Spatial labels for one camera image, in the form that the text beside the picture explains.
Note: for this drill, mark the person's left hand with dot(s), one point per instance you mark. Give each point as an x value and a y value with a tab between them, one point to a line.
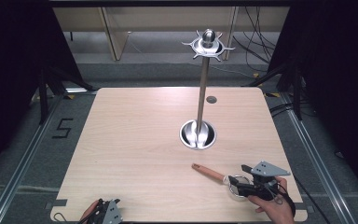
89	212

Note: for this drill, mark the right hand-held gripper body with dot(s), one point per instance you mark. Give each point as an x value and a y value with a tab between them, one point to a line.
265	169

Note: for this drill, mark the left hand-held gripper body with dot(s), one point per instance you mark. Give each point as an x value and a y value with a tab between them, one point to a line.
112	213

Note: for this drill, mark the black curtain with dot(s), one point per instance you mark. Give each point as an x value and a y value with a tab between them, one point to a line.
338	77
12	77

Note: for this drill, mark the metal utensil stand with hooks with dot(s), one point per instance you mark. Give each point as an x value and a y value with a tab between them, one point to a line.
201	93

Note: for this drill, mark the aluminium floor rail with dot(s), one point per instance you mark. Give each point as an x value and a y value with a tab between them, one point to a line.
21	168
320	161

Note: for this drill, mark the person's right hand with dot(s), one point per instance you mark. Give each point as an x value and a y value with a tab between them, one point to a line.
276	208

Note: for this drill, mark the black metal tripod stand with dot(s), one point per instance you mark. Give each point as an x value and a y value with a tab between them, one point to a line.
48	84
292	84

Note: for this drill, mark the light wooden cabinet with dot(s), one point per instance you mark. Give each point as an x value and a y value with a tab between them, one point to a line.
115	28

